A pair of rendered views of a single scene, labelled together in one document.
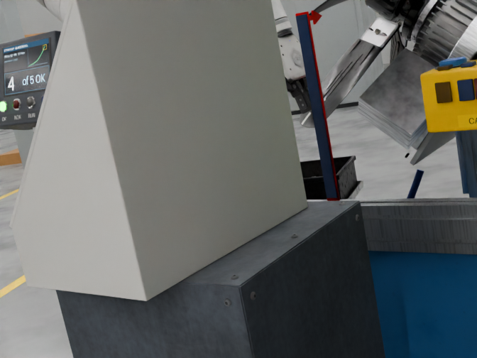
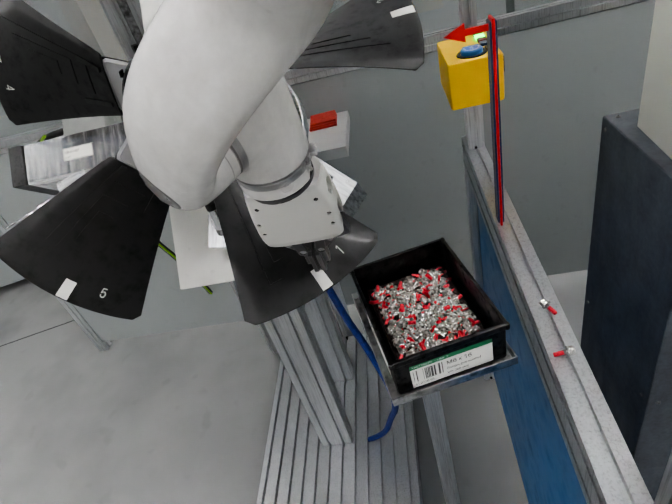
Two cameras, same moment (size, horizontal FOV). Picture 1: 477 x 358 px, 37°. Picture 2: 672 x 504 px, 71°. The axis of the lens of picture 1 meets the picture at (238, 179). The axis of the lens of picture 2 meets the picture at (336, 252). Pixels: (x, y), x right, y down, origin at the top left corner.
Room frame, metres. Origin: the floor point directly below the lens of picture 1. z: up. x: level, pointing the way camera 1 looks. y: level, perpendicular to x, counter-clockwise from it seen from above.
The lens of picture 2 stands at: (1.77, 0.30, 1.37)
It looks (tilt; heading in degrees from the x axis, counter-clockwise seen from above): 36 degrees down; 245
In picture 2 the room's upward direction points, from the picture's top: 17 degrees counter-clockwise
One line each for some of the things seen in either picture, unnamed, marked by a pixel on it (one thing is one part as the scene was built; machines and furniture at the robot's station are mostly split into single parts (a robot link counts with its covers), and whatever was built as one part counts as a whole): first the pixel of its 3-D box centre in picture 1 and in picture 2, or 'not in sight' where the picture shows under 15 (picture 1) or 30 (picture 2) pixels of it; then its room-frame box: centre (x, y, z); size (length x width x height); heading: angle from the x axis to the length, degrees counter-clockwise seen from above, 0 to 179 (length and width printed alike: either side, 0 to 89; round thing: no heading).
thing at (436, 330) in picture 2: not in sight; (424, 318); (1.46, -0.12, 0.83); 0.19 x 0.14 x 0.04; 67
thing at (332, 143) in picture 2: not in sight; (286, 145); (1.26, -0.88, 0.85); 0.36 x 0.24 x 0.03; 142
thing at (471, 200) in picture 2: not in sight; (483, 289); (1.02, -0.41, 0.39); 0.04 x 0.04 x 0.78; 52
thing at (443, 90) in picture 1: (443, 92); not in sight; (1.03, -0.32, 1.04); 0.02 x 0.01 x 0.03; 52
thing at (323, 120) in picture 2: not in sight; (322, 120); (1.14, -0.86, 0.87); 0.08 x 0.08 x 0.02; 54
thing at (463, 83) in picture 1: (465, 89); not in sight; (1.01, -0.34, 1.04); 0.02 x 0.01 x 0.03; 52
